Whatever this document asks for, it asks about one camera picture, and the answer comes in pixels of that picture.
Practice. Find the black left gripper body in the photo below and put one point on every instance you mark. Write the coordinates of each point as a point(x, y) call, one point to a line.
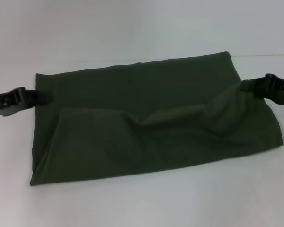
point(9, 100)

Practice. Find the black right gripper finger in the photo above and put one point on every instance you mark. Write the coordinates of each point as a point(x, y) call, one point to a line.
point(251, 86)

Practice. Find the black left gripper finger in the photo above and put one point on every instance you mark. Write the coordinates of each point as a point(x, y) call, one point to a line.
point(42, 97)

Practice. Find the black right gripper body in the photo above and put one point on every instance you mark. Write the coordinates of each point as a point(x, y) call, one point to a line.
point(279, 91)

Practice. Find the dark green FREE t-shirt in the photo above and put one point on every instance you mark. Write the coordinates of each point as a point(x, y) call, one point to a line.
point(144, 118)

